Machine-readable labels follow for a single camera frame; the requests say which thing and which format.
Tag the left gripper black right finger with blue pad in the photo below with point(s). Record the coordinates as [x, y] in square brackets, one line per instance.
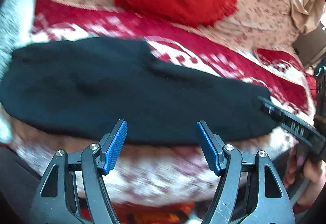
[219, 156]

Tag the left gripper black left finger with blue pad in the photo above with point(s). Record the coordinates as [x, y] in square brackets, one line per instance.
[102, 155]

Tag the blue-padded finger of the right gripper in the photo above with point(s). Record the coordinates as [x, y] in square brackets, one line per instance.
[274, 112]

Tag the black knit pants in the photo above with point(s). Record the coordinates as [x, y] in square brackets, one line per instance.
[82, 88]

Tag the person's right hand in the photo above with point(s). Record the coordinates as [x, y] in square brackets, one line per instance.
[314, 172]

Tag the red and white plush blanket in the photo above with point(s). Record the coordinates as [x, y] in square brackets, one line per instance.
[159, 175]

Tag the grey fluffy fleece garment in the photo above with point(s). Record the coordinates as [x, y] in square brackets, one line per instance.
[16, 25]

